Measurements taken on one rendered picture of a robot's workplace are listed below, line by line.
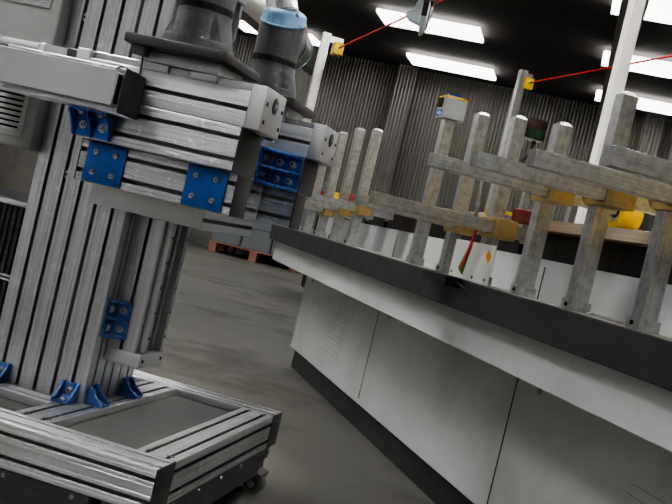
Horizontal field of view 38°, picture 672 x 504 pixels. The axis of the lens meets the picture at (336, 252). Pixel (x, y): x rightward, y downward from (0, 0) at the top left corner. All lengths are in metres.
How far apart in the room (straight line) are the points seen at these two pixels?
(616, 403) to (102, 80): 1.15
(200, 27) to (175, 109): 0.17
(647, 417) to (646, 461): 0.35
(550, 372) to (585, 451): 0.29
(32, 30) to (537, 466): 1.59
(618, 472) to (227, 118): 1.11
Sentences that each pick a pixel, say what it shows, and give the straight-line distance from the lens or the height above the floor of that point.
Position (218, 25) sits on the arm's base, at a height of 1.10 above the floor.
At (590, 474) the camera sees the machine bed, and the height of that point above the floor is 0.35.
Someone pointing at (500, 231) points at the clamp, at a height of 0.84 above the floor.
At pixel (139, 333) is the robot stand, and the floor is 0.41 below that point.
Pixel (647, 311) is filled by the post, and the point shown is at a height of 0.74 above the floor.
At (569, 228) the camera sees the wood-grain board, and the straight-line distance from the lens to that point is 2.48.
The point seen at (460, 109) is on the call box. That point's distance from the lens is 3.01.
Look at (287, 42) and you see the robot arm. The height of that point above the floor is 1.18.
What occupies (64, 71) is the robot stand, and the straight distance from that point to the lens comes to 2.01.
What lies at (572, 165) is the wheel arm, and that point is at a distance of 1.71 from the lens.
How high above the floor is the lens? 0.75
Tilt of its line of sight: 1 degrees down
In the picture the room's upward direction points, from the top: 13 degrees clockwise
